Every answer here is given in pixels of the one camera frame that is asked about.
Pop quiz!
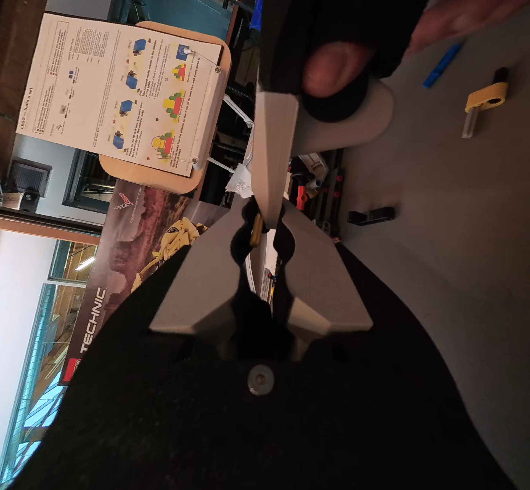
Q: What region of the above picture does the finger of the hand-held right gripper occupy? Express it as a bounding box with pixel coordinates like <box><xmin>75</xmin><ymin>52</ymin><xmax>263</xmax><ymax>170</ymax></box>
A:
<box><xmin>252</xmin><ymin>92</ymin><xmax>300</xmax><ymax>230</ymax></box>

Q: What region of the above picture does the printed task sheet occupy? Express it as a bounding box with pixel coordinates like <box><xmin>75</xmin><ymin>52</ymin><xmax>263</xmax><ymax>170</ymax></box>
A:
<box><xmin>15</xmin><ymin>11</ymin><xmax>225</xmax><ymax>179</ymax></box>

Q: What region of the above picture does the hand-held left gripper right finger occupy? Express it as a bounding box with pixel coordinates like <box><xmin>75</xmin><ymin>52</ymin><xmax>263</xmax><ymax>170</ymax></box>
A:
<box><xmin>271</xmin><ymin>198</ymin><xmax>373</xmax><ymax>360</ymax></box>

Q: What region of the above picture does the Corvette set box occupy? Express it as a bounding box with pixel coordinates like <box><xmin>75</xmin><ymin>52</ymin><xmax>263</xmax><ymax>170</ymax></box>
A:
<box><xmin>57</xmin><ymin>179</ymin><xmax>233</xmax><ymax>388</ymax></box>

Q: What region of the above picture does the lego car chassis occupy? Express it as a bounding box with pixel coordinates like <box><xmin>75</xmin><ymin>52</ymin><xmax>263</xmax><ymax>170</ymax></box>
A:
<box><xmin>285</xmin><ymin>147</ymin><xmax>347</xmax><ymax>247</ymax></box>

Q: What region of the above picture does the blue lego axle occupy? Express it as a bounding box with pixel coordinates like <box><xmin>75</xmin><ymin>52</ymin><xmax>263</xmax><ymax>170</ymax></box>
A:
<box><xmin>422</xmin><ymin>42</ymin><xmax>464</xmax><ymax>89</ymax></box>

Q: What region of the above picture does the yellow lego connector grey axle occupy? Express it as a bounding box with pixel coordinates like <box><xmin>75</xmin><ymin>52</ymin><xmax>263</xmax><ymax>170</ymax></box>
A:
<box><xmin>461</xmin><ymin>66</ymin><xmax>510</xmax><ymax>140</ymax></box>

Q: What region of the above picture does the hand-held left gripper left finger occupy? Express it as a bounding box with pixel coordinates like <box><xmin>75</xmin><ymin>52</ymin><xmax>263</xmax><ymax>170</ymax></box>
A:
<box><xmin>148</xmin><ymin>198</ymin><xmax>261</xmax><ymax>360</ymax></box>

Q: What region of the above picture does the black angled lego piece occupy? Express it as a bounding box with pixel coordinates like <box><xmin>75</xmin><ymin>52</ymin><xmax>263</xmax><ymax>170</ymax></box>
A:
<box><xmin>347</xmin><ymin>206</ymin><xmax>396</xmax><ymax>226</ymax></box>

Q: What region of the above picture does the white torn paper bag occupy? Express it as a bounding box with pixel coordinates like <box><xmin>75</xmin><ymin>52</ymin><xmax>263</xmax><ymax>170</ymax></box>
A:
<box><xmin>225</xmin><ymin>166</ymin><xmax>254</xmax><ymax>199</ymax></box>

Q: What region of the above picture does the person's right hand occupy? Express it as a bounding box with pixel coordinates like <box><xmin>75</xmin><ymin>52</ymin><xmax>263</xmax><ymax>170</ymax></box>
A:
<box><xmin>301</xmin><ymin>0</ymin><xmax>530</xmax><ymax>98</ymax></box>

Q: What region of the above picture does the black wall speaker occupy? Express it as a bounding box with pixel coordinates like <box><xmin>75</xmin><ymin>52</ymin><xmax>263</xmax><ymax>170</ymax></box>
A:
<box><xmin>3</xmin><ymin>158</ymin><xmax>53</xmax><ymax>212</ymax></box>

